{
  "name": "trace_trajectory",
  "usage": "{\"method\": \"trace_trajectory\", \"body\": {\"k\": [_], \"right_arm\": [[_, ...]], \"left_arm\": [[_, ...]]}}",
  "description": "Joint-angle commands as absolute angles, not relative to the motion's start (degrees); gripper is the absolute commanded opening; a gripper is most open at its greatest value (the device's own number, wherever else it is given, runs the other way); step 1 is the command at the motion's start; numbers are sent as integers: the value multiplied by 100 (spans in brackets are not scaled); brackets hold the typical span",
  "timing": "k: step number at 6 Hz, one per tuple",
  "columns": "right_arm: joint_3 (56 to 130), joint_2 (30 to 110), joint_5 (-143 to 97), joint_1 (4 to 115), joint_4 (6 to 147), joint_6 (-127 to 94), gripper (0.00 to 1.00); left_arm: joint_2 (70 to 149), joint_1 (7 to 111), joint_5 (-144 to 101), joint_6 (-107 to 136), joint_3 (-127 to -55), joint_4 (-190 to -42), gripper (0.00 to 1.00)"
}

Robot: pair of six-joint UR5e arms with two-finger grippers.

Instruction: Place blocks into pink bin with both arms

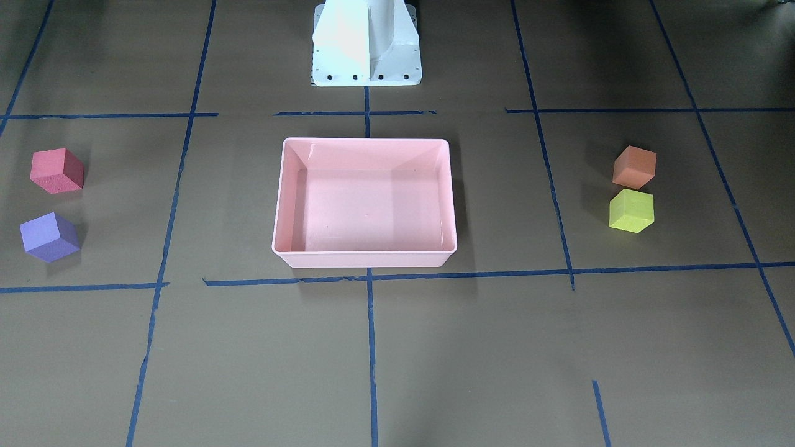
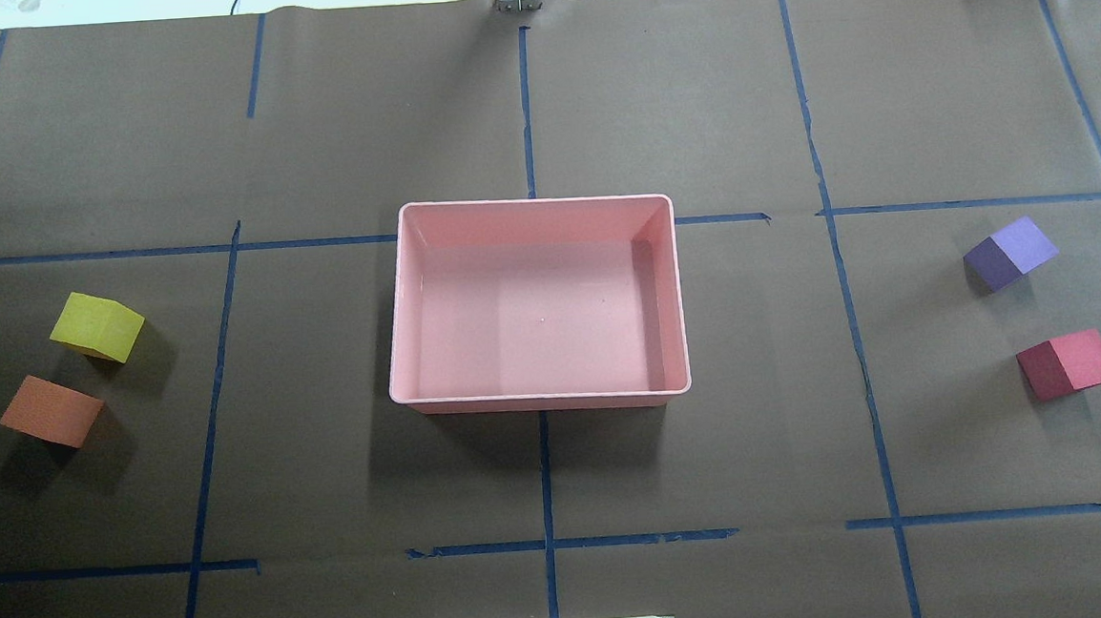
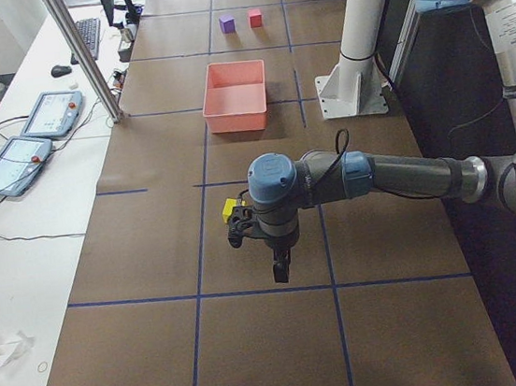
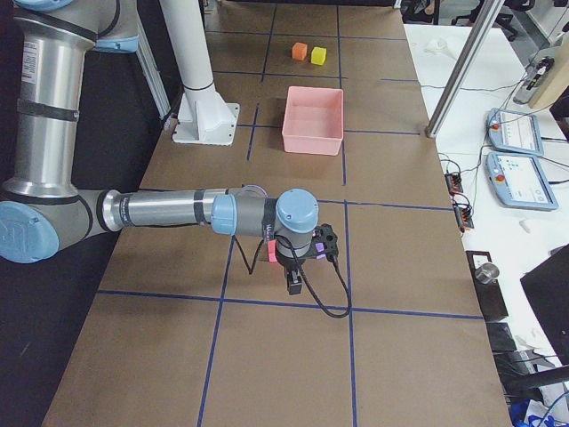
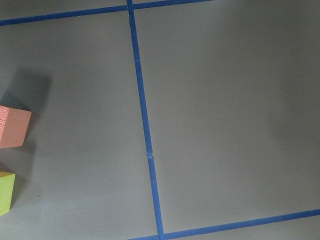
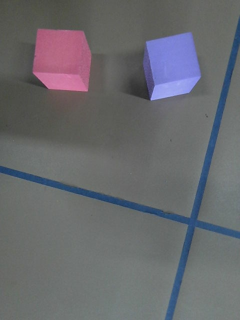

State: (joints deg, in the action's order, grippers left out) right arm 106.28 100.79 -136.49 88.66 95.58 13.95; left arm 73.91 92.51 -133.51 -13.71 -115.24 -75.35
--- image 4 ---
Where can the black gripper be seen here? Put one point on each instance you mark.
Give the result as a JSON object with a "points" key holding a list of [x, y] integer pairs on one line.
{"points": [[291, 265]]}

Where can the purple foam block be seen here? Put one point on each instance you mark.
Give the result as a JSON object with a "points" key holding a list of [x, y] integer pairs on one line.
{"points": [[320, 247]]}

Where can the yellow foam block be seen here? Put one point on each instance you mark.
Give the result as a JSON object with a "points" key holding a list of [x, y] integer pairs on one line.
{"points": [[318, 55]]}

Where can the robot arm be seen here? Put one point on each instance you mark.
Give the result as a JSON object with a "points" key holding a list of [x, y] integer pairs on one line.
{"points": [[43, 212]]}

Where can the pink plastic bin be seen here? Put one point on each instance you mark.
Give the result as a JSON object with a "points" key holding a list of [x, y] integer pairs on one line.
{"points": [[313, 120]]}

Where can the red foam block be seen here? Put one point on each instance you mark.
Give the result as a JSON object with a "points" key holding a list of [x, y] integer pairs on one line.
{"points": [[271, 251]]}

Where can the orange connector board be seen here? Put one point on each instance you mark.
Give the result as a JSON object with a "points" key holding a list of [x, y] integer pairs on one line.
{"points": [[454, 183], [463, 216]]}

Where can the steel cylinder weight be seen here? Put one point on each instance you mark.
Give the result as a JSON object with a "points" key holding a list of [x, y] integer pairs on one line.
{"points": [[486, 273]]}

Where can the orange foam block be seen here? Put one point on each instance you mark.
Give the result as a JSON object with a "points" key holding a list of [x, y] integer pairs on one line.
{"points": [[299, 51]]}

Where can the near teach pendant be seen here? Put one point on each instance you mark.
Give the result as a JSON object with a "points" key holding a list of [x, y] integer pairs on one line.
{"points": [[519, 182]]}

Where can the teach pendant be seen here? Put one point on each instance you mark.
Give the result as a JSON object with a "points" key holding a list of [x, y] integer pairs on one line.
{"points": [[516, 132], [519, 182]]}

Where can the black monitor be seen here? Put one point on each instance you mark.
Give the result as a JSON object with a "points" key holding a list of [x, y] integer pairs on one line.
{"points": [[546, 289]]}

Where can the far teach pendant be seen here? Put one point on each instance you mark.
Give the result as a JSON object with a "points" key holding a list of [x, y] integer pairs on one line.
{"points": [[516, 132]]}

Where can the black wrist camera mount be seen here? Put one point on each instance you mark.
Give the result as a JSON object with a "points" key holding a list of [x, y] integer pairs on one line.
{"points": [[325, 234]]}

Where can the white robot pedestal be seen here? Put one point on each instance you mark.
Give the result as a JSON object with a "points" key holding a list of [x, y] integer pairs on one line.
{"points": [[204, 117]]}

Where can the aluminium frame post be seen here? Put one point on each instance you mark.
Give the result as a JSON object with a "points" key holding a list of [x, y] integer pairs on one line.
{"points": [[484, 22]]}

